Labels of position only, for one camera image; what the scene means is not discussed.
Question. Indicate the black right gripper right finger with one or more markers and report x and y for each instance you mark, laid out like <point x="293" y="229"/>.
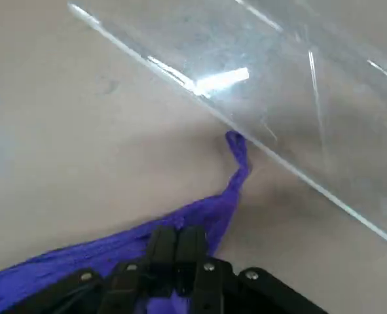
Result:
<point x="193" y="255"/>

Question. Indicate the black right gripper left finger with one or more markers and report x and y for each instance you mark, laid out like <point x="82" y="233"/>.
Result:
<point x="160" y="255"/>

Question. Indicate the purple towel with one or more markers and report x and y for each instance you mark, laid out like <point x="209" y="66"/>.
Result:
<point x="196" y="216"/>

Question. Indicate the clear acrylic stepped rack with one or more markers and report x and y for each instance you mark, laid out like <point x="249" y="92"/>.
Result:
<point x="278" y="81"/>

